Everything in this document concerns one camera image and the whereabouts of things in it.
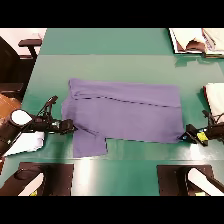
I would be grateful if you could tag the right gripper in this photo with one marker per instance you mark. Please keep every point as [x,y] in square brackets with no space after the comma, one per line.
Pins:
[196,134]

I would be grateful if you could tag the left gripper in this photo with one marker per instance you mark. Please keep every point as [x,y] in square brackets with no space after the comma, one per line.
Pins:
[65,126]

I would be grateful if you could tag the purple T-shirt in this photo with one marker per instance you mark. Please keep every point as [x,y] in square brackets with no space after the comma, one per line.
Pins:
[133,113]

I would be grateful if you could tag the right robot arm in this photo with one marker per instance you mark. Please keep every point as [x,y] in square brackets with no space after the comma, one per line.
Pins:
[216,130]

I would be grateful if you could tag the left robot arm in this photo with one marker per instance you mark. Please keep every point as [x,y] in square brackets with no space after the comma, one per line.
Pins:
[20,118]

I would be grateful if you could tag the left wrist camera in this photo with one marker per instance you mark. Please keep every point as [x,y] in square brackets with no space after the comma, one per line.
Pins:
[50,102]

